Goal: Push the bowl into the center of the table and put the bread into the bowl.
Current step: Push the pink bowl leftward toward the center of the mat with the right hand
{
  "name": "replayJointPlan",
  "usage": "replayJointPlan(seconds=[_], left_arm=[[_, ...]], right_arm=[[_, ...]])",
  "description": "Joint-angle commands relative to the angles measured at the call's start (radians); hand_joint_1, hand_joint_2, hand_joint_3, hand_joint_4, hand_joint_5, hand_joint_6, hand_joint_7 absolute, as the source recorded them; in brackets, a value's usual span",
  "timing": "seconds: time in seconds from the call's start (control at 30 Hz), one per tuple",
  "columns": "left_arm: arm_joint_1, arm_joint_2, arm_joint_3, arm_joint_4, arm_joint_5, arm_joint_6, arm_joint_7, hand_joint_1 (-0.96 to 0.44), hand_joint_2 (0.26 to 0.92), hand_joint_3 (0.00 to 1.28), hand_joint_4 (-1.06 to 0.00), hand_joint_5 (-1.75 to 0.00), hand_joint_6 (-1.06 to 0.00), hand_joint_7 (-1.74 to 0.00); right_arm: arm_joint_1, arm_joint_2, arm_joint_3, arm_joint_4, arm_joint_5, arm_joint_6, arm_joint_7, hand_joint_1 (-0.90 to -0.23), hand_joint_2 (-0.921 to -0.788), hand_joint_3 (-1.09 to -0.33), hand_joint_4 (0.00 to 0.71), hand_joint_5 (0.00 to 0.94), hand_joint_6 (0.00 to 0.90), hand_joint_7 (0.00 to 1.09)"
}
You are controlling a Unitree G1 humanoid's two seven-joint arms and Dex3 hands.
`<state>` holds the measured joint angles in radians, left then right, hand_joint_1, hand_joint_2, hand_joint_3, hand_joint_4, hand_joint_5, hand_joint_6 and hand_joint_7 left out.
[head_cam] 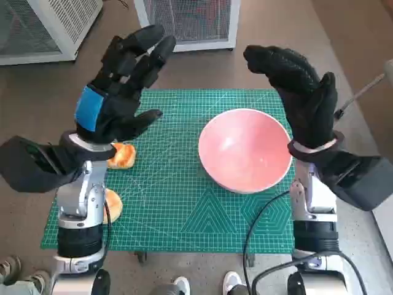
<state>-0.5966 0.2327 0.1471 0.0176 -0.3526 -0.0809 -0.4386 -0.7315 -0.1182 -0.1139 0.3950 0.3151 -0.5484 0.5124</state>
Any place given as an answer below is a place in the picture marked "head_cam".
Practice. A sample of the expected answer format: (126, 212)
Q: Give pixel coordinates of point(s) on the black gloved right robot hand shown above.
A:
(307, 107)

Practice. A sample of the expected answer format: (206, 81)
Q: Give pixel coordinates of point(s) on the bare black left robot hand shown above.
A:
(119, 101)

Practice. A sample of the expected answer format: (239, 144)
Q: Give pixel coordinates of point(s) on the braided toy bread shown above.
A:
(122, 156)

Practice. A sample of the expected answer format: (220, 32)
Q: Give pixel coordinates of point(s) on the pink bowl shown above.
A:
(245, 147)

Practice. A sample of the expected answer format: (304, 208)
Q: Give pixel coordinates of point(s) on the round toy bread bun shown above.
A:
(113, 206)

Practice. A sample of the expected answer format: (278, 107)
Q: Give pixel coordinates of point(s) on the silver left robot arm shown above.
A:
(83, 196)

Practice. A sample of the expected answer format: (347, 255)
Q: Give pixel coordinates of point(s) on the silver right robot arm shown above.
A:
(316, 227)

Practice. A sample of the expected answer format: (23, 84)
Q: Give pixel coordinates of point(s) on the metal rod with black tip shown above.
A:
(362, 93)

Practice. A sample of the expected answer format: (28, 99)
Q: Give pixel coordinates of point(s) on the grey rounded chair part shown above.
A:
(389, 70)

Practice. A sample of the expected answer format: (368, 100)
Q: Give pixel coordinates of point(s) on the white cabinet with perforated side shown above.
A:
(76, 18)

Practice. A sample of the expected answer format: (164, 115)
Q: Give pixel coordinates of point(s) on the green cutting mat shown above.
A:
(172, 184)

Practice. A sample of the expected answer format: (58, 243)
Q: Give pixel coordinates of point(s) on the white framed mesh cabinet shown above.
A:
(187, 18)

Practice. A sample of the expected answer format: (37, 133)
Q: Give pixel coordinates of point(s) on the white furniture panel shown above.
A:
(385, 221)

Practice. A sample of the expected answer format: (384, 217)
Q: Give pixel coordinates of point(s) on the black table caster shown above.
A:
(141, 257)
(250, 260)

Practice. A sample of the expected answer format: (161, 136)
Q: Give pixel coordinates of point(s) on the person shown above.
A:
(181, 284)
(37, 282)

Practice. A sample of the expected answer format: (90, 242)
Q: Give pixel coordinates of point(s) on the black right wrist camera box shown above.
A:
(362, 184)

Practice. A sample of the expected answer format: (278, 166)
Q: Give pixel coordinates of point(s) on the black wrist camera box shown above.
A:
(362, 184)
(30, 172)

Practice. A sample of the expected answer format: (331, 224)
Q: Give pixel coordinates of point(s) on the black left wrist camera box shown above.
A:
(30, 172)

